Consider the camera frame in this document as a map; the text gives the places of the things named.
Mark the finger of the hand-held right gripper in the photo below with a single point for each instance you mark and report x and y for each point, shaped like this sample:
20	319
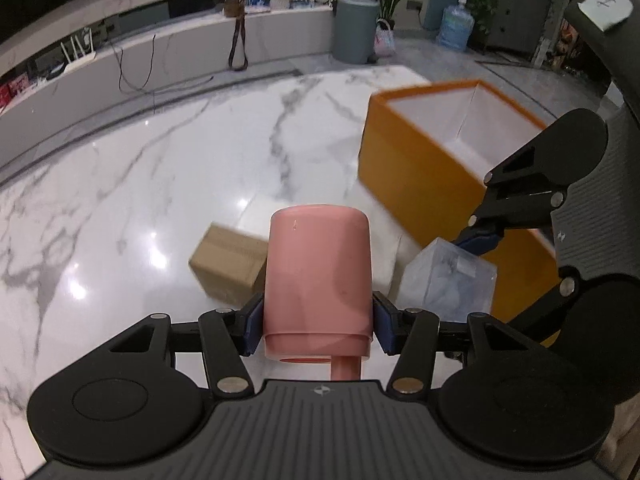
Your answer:
525	335
482	241

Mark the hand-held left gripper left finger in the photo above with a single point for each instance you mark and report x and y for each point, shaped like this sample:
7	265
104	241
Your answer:
254	325

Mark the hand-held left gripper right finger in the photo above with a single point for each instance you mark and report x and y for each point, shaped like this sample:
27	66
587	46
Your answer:
384	322

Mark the clear acrylic box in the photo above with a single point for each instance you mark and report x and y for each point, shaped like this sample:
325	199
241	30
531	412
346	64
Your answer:
445	285

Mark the brown cardboard box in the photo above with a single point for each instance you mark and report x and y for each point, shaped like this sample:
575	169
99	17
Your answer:
230	265

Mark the pink plastic cup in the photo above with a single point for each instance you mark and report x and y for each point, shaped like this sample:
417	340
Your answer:
317	270

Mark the orange storage box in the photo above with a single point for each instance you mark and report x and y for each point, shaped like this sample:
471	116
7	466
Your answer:
410	160

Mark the white paper tag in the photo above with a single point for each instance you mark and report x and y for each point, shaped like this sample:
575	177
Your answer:
605	7

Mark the blue water jug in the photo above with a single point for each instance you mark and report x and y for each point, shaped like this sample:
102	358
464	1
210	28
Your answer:
455	27

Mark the pink white bag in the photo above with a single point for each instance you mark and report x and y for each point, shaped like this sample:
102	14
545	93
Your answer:
384	39

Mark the grey cabinet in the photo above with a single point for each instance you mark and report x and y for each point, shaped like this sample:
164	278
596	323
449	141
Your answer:
520	10

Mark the grey trash bin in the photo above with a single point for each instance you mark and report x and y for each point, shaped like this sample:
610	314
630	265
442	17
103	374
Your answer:
355	30

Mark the grey media bench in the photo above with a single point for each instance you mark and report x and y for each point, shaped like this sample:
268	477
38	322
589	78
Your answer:
190	45

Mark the white router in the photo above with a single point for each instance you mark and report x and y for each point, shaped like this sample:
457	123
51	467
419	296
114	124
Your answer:
80	62

